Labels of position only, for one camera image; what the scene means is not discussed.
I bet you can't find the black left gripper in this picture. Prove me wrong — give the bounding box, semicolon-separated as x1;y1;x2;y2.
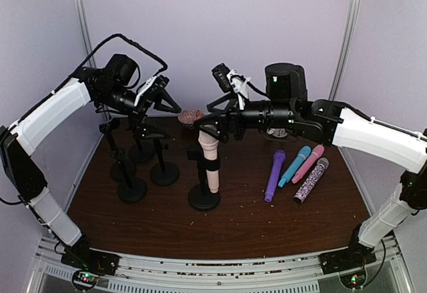
97;84;182;140

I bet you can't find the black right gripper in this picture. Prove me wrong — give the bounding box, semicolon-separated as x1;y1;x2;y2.
193;91;297;144

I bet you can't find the cream white microphone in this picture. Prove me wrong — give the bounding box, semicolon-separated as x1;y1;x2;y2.
198;130;220;194

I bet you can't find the black clamp microphone stand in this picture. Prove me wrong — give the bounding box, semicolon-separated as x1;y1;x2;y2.
128;140;155;164

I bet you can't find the black stand of purple microphone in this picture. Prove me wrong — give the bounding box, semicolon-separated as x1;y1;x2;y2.
149;139;180;186

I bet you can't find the black stand of glitter microphone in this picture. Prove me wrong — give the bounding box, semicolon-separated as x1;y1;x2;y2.
99;118;136;182

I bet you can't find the black stand of blue microphone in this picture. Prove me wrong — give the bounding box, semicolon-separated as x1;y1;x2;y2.
117;155;147;204

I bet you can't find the black stand of cream microphone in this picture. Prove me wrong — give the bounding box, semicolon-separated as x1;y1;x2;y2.
187;143;221;212

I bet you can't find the blue microphone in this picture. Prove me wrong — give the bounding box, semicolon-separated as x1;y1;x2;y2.
278;145;312;188

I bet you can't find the pink microphone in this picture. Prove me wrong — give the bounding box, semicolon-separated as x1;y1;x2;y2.
291;144;324;184

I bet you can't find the glitter purple silver microphone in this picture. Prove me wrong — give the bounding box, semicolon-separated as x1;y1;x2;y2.
293;157;330;204

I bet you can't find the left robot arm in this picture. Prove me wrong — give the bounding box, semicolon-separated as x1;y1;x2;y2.
1;54;181;269

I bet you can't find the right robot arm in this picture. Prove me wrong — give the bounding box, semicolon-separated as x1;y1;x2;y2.
195;63;426;268

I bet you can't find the red patterned ceramic bowl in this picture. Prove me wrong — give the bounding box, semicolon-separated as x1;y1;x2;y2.
177;109;205;129

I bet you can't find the white floral mug yellow inside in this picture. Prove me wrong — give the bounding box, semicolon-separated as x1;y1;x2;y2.
267;128;288;139

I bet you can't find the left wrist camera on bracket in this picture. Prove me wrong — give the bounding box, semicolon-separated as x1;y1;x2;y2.
134;75;169;106

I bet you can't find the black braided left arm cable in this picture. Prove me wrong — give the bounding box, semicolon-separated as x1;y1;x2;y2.
71;33;168;83

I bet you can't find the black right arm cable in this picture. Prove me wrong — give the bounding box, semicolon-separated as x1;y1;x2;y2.
246;82;427;289

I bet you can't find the aluminium left rear frame post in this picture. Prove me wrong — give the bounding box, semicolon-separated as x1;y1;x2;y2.
74;0;92;55

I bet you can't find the aluminium frame post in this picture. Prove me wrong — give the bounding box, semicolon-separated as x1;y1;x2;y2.
74;0;92;55
328;0;362;100

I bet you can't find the aluminium right rear frame post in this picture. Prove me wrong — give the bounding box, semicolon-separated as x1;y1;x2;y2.
328;0;362;100

